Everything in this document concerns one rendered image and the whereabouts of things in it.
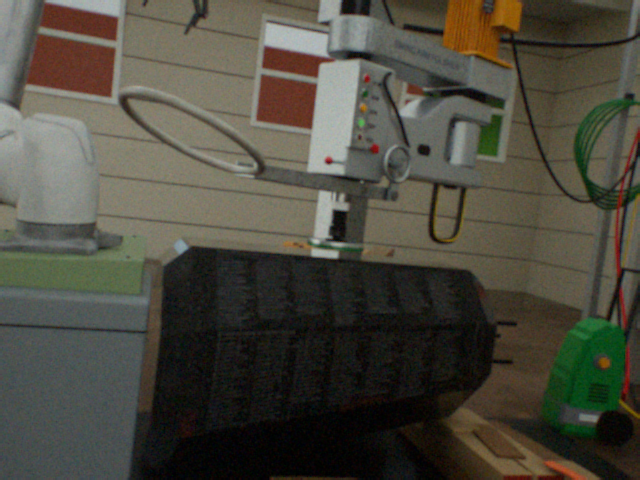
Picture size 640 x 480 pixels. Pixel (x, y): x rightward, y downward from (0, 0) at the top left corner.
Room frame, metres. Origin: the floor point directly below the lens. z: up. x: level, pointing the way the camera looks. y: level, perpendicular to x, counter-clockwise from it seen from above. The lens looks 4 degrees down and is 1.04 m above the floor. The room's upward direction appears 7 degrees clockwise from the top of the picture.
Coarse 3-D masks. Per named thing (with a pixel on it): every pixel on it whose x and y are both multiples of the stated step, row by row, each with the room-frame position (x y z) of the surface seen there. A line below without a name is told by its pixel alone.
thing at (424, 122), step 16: (384, 80) 2.32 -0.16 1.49; (448, 96) 2.68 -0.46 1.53; (400, 112) 2.68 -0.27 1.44; (416, 112) 2.61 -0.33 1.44; (432, 112) 2.57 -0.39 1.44; (448, 112) 2.62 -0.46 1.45; (464, 112) 2.69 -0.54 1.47; (480, 112) 2.76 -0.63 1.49; (400, 128) 2.43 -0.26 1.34; (416, 128) 2.49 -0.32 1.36; (432, 128) 2.56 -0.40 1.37; (416, 144) 2.50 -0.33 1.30; (432, 144) 2.57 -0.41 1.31; (416, 160) 2.51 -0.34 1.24; (432, 160) 2.58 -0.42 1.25; (400, 176) 2.55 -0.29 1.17; (416, 176) 2.54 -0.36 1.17; (432, 176) 2.59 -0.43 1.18; (448, 176) 2.65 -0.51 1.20; (464, 176) 2.73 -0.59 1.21; (480, 176) 2.81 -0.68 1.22
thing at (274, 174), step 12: (276, 168) 2.10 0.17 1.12; (264, 180) 2.21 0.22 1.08; (276, 180) 2.11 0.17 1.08; (288, 180) 2.14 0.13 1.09; (300, 180) 2.17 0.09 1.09; (312, 180) 2.21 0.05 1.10; (324, 180) 2.25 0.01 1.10; (336, 180) 2.29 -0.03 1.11; (348, 180) 2.33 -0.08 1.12; (348, 192) 2.33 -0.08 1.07; (360, 192) 2.37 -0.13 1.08; (372, 192) 2.42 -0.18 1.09; (384, 192) 2.46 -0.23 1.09; (396, 192) 2.45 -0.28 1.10
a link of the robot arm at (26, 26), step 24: (0, 0) 1.41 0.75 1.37; (24, 0) 1.42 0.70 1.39; (0, 24) 1.40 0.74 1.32; (24, 24) 1.42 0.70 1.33; (0, 48) 1.39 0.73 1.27; (24, 48) 1.42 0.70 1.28; (0, 72) 1.38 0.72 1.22; (24, 72) 1.42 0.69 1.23; (0, 96) 1.37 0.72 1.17; (0, 120) 1.34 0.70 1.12
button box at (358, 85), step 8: (360, 72) 2.23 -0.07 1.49; (368, 72) 2.26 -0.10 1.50; (360, 80) 2.23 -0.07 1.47; (352, 88) 2.24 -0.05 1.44; (360, 88) 2.24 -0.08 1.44; (368, 88) 2.26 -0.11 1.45; (352, 96) 2.24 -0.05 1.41; (360, 96) 2.24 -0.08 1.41; (368, 96) 2.27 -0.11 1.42; (352, 104) 2.23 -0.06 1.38; (360, 104) 2.24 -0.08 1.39; (368, 104) 2.27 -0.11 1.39; (352, 112) 2.23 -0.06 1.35; (360, 112) 2.25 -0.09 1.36; (368, 112) 2.27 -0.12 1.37; (352, 120) 2.23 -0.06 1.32; (368, 120) 2.28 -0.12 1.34; (352, 128) 2.23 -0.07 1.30; (360, 128) 2.25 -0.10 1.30; (352, 136) 2.23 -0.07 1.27; (352, 144) 2.23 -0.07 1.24; (360, 144) 2.26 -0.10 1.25
